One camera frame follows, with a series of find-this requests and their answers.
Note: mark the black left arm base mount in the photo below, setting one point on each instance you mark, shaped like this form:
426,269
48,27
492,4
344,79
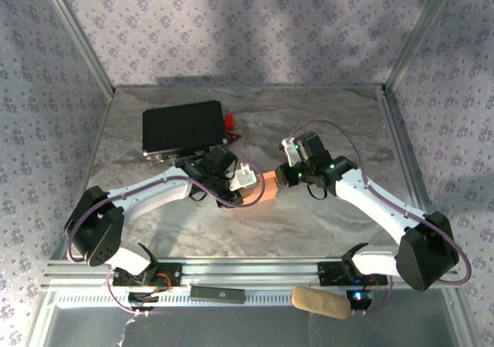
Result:
170,275

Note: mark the red rectangular block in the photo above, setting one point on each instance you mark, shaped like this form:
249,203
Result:
229,120

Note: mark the black flat rectangular device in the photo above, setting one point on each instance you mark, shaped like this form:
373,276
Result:
218,295

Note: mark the left black controller board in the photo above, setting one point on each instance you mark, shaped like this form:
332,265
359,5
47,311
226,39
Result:
143,298

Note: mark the aluminium base frame rail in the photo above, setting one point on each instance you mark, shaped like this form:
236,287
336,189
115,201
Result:
251,273

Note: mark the black hard case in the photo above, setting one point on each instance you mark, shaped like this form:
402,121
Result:
183,129

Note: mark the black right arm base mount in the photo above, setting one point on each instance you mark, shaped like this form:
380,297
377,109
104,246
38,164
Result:
330,273

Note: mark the right black controller board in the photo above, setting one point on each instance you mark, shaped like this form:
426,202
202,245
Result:
359,298

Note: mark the brown cloth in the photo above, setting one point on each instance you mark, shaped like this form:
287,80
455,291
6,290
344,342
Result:
266,189

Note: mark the aluminium side frame rail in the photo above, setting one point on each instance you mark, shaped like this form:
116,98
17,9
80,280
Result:
405,162

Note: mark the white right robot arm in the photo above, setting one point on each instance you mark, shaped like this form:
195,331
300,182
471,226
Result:
378,208

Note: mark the tan foam roll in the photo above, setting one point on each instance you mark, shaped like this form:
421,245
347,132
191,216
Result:
320,302

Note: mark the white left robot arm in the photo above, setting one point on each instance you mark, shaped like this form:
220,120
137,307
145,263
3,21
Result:
154,193

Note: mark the black controller board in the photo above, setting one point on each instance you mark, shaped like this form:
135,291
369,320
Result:
143,298
359,298

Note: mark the aluminium upright frame post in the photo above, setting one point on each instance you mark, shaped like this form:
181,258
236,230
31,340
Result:
77,34
420,31

